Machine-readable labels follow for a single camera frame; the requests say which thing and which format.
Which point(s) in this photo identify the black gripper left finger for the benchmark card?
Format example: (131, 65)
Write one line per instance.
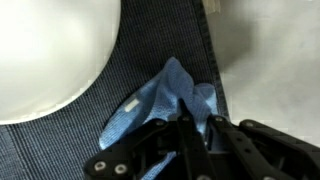
(133, 143)

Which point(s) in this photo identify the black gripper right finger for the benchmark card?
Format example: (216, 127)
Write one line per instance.
(266, 153)

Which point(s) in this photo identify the blue towel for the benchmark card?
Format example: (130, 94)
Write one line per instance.
(166, 86)

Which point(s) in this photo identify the white round plate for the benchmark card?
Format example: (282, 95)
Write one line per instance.
(50, 50)

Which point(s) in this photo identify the dark blue cloth placemat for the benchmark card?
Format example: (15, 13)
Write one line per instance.
(150, 40)

